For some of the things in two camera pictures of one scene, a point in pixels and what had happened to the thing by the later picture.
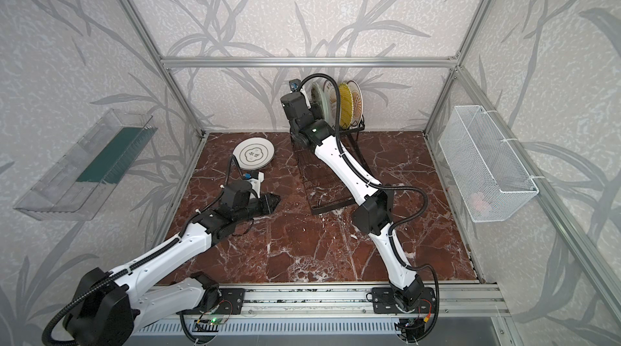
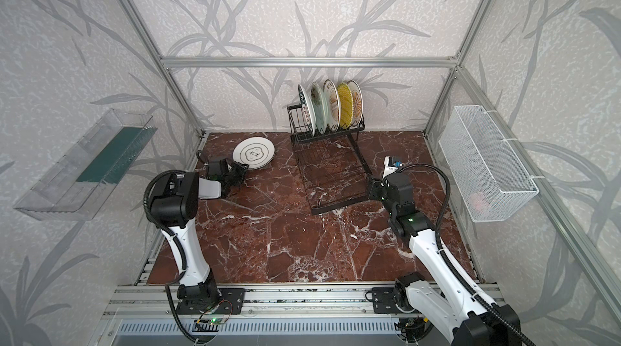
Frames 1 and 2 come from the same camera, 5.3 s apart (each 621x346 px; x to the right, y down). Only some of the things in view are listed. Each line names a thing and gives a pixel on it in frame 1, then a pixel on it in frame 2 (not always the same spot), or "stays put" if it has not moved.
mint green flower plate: [319, 100] stays put
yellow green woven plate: [345, 106] stays put
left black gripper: [268, 207] to [241, 170]
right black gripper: [316, 119] to [374, 186]
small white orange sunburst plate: [357, 103] stays put
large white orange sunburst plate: [330, 103] stays put
